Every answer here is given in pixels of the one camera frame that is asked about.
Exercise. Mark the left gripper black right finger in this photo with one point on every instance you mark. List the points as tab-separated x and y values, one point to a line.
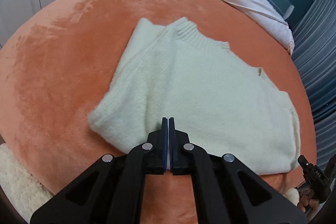
225	189

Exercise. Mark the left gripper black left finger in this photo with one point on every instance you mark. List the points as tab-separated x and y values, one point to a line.
111	189

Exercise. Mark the cream knitted sweater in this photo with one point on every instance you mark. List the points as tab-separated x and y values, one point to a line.
221	102

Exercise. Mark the right hand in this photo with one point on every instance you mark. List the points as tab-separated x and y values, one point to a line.
307	201

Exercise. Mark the cream fluffy rug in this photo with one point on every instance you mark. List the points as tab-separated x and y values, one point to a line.
24	192

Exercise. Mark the orange plush bed blanket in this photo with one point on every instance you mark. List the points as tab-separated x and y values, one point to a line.
58	65

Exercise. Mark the grey blue curtain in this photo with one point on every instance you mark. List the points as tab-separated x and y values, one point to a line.
314	57

